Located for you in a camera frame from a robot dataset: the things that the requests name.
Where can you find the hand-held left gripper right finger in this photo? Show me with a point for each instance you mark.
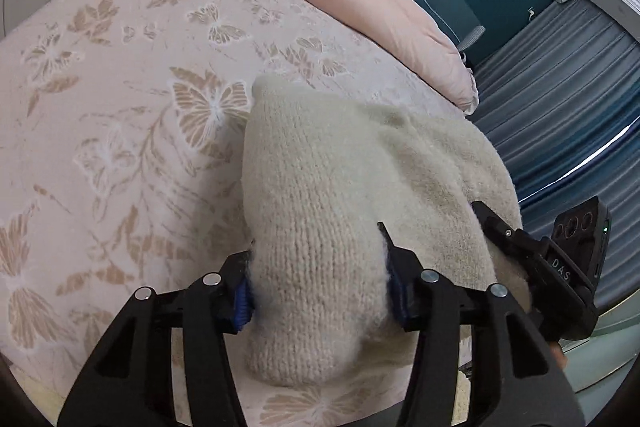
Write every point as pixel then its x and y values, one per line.
pixel 395 294

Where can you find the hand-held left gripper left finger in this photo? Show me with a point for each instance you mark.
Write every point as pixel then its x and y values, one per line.
pixel 243 302

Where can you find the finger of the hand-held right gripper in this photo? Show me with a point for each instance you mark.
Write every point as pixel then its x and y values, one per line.
pixel 505 237

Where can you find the cream knitted sweater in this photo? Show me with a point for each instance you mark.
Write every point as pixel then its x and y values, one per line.
pixel 320 207

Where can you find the person's right hand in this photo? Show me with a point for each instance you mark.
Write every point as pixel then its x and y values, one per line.
pixel 560 356

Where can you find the blue grey curtain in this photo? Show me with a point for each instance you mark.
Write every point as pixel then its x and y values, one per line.
pixel 560 107

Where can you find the small white grey object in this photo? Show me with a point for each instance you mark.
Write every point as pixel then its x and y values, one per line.
pixel 470 38

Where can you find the pink butterfly print blanket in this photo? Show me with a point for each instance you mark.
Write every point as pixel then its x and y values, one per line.
pixel 110 107

